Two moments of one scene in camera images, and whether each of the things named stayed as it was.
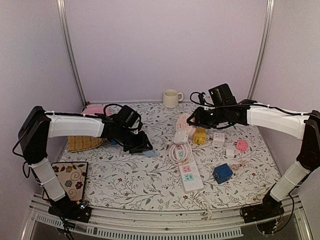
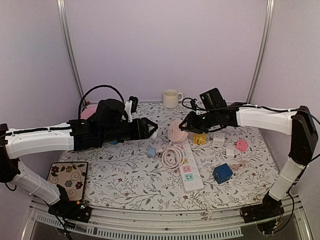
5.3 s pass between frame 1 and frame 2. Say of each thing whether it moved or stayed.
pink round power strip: moved
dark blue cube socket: stayed
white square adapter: moved
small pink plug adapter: stayed
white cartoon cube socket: stayed
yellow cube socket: stayed
